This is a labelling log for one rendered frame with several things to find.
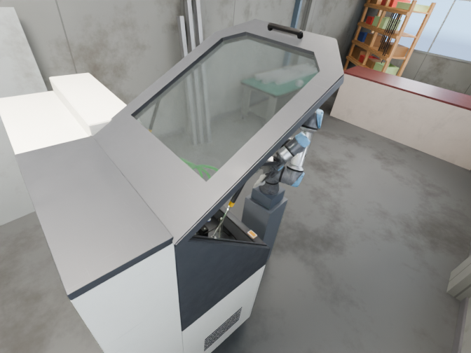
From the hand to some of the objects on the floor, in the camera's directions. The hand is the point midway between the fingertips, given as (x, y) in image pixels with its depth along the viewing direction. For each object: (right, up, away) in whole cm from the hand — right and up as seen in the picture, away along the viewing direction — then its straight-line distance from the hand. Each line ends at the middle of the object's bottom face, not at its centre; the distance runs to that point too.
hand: (250, 180), depth 131 cm
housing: (-97, -102, +66) cm, 156 cm away
